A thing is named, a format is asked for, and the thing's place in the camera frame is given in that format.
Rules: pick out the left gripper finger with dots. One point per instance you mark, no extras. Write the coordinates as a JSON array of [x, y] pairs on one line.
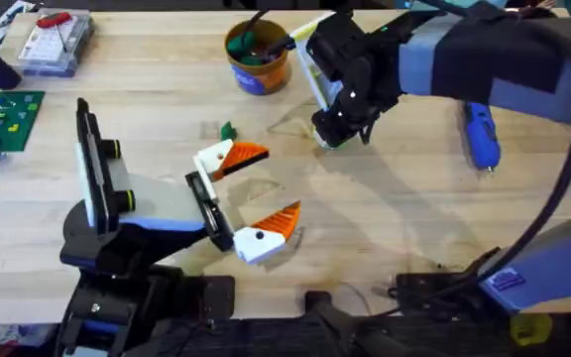
[[236, 156], [258, 245]]

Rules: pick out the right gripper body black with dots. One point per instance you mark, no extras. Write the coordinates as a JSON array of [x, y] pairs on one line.
[[360, 84]]

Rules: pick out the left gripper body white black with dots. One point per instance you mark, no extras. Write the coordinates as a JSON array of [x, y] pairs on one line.
[[166, 198]]

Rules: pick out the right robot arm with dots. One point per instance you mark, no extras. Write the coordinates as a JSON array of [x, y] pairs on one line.
[[543, 277]]

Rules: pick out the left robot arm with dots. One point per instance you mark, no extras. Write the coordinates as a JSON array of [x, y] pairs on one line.
[[117, 248]]

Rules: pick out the small green vegetable toy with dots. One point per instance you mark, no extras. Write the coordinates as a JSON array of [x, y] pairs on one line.
[[228, 132]]

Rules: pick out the blue electric screwdriver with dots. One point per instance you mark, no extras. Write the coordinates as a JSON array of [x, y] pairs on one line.
[[481, 134]]

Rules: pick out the orange ribbed wedge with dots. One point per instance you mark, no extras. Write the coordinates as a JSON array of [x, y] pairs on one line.
[[283, 220]]

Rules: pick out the right wrist upright plate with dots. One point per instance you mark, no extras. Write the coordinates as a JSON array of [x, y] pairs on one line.
[[315, 79]]

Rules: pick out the left wrist upright black plate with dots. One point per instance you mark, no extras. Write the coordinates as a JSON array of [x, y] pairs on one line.
[[94, 168]]

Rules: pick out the orange tub with toys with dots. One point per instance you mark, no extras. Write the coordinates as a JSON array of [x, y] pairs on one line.
[[265, 74]]

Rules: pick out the green board with toy blocks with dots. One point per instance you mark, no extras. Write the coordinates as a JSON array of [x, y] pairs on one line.
[[3, 121]]

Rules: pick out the clear box with red tool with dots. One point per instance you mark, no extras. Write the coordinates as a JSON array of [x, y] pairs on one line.
[[57, 44]]

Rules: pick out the white paper sheet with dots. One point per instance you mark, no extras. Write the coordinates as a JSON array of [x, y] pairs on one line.
[[3, 27]]

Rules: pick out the yellow-green plastic piece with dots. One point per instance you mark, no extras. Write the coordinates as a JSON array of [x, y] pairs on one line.
[[531, 329]]

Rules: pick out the black rail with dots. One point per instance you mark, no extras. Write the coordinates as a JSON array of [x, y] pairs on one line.
[[265, 339]]

